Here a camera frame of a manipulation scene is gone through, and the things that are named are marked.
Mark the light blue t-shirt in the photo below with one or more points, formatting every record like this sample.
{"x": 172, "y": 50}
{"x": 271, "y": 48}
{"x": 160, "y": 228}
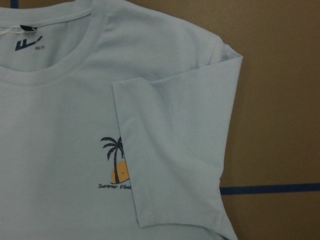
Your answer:
{"x": 114, "y": 121}

